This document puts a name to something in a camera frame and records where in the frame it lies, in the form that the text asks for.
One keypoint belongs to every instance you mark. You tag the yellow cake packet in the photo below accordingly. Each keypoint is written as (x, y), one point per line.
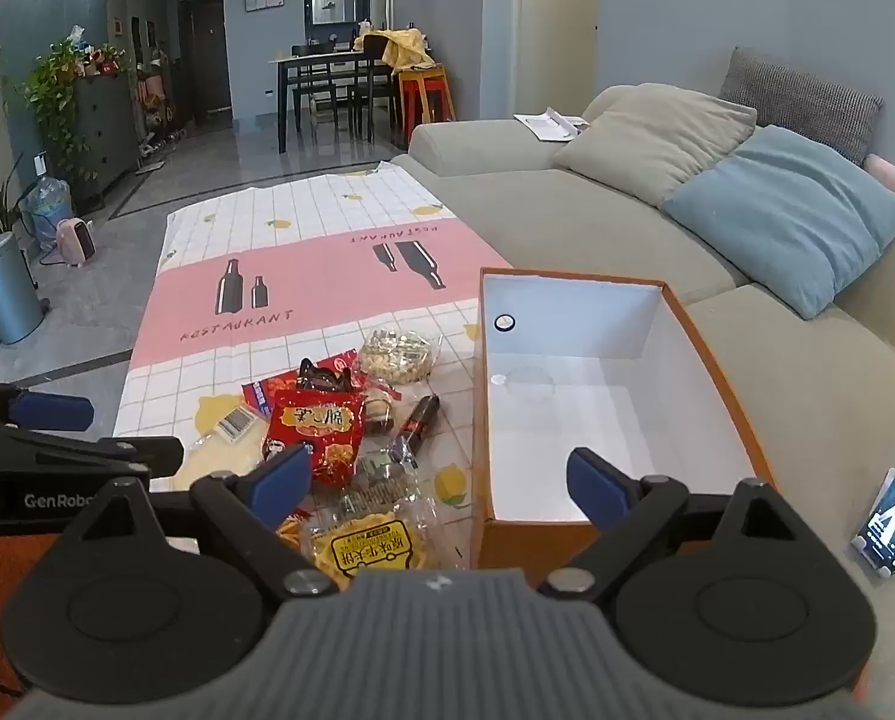
(365, 547)

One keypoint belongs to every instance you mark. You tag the clear pack of date cake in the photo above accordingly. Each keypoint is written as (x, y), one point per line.
(378, 409)

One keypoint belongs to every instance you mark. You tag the clear bag of peanuts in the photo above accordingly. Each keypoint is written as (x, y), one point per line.
(398, 356)

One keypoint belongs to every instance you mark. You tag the dark dining chair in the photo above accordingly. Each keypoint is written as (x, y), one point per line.
(312, 86)
(368, 90)

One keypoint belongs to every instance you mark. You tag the metal pedal bin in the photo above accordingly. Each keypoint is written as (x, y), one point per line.
(4, 292)

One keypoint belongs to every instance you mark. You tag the red snack packet yellow label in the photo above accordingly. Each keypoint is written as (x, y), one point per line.
(320, 442)

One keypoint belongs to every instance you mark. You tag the clear snack packet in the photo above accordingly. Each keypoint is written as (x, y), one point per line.
(380, 469)

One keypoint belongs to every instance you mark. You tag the orange cardboard box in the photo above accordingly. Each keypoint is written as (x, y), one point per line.
(605, 390)

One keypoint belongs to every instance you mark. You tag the stuffed toys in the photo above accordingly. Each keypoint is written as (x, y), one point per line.
(102, 60)

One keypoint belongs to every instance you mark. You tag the shoe rack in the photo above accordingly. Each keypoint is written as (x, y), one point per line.
(158, 105)

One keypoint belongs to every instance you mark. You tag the smartphone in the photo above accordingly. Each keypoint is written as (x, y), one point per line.
(894, 502)

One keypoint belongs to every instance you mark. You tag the blue cushion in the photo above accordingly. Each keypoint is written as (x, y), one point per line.
(785, 217)

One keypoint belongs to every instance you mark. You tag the beige cushion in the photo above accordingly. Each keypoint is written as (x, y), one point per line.
(657, 139)

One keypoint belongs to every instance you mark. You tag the black snack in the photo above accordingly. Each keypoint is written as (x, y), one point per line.
(316, 379)

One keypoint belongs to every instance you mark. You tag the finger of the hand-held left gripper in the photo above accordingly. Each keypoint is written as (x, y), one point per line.
(49, 411)
(117, 454)

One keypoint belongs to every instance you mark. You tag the sausage stick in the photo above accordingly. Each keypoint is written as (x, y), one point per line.
(417, 424)

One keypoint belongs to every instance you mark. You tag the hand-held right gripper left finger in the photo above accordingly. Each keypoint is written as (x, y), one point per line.
(282, 476)

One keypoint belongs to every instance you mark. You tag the pale yellow snack packet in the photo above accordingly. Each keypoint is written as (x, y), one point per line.
(218, 457)

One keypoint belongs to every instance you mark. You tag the red stool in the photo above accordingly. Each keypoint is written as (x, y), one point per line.
(410, 101)

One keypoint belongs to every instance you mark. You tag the beige sofa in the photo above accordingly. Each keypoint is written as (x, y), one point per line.
(567, 217)

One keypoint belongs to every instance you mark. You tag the white papers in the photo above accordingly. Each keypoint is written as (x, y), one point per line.
(548, 125)

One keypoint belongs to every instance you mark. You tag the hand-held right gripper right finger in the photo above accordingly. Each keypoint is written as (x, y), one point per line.
(597, 480)

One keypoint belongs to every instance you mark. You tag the dark dining table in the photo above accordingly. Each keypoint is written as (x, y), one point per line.
(320, 61)

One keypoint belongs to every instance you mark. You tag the pink checked printed tablecloth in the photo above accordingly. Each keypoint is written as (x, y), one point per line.
(304, 270)

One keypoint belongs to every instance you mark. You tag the grey cushion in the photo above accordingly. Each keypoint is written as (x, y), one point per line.
(800, 94)

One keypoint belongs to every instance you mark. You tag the orange stool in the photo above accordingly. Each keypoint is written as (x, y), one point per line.
(447, 94)

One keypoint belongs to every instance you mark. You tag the white phone stand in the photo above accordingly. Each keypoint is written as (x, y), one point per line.
(884, 574)

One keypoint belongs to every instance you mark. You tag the red blue-edged snack packet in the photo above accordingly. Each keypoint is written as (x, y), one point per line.
(256, 394)

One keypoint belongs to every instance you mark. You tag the pink heater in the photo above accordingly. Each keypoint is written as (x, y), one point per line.
(76, 240)

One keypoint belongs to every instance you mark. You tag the large water bottle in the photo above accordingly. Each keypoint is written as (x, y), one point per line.
(48, 202)

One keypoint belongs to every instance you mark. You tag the dark door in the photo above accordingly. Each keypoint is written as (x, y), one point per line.
(207, 60)

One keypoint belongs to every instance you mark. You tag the yellow cloth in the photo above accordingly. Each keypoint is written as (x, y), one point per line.
(402, 45)

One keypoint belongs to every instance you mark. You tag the dark cabinet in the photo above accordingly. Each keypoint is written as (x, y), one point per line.
(106, 135)

